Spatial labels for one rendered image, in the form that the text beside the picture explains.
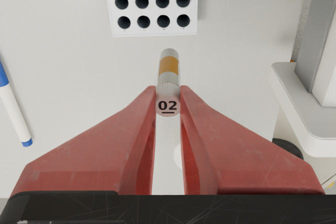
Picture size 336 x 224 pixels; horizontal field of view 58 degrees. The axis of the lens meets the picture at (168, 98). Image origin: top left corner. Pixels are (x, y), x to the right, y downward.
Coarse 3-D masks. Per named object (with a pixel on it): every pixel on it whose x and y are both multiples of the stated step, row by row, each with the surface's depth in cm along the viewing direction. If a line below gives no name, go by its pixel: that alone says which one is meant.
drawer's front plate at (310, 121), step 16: (272, 64) 28; (288, 64) 28; (272, 80) 28; (288, 80) 26; (288, 96) 24; (304, 96) 24; (288, 112) 24; (304, 112) 22; (320, 112) 22; (304, 128) 21; (320, 128) 21; (304, 144) 21; (320, 144) 20
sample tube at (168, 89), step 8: (168, 48) 16; (160, 56) 16; (168, 56) 15; (176, 56) 16; (160, 64) 15; (168, 64) 14; (176, 64) 15; (160, 72) 14; (168, 72) 14; (176, 72) 14; (160, 80) 14; (168, 80) 13; (176, 80) 14; (160, 88) 13; (168, 88) 13; (176, 88) 13; (160, 96) 12; (168, 96) 12; (176, 96) 12; (160, 104) 12; (168, 104) 12; (176, 104) 12; (160, 112) 13; (168, 112) 13; (176, 112) 13
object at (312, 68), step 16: (320, 0) 22; (320, 16) 22; (304, 32) 25; (320, 32) 22; (304, 48) 25; (320, 48) 22; (304, 64) 25; (320, 64) 23; (304, 80) 25; (320, 80) 23; (320, 96) 23
